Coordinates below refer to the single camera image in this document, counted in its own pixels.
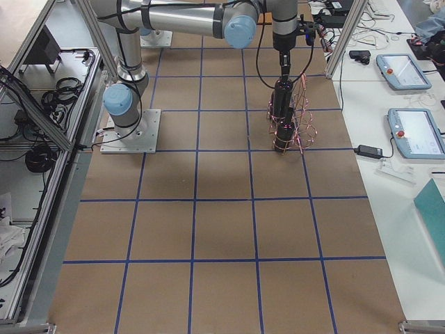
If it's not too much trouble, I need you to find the dark wine bottle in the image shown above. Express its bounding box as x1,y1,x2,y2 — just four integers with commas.
269,77,293,129
273,106,296,153

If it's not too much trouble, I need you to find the wooden tray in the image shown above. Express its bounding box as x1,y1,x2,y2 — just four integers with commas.
257,13,273,25

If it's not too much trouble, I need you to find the black power brick top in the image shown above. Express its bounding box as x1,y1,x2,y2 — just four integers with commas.
320,15,347,29

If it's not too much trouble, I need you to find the black handheld device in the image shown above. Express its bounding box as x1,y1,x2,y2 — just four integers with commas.
348,50,371,65

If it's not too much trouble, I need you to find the upper teach pendant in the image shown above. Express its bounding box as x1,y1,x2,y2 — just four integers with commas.
376,54,432,90

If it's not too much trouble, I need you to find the teach pendant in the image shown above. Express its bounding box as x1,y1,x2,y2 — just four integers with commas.
387,108,444,160
376,54,432,90

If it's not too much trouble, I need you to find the black power adapter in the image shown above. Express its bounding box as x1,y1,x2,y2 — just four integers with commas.
353,145,383,159

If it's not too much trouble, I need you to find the clear acrylic stand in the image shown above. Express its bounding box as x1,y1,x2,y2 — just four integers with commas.
375,158,416,186

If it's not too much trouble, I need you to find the lower teach pendant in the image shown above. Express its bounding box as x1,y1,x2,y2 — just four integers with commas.
387,108,444,160

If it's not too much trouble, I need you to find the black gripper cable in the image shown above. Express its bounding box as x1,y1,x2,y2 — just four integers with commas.
255,20,316,89

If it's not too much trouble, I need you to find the copper wire bottle basket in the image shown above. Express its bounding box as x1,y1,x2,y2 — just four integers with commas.
267,75,317,154

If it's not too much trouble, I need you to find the aluminium frame post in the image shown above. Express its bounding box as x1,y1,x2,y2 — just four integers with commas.
325,0,367,79

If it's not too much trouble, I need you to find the black cable coil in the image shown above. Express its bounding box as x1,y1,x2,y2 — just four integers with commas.
24,143,56,173

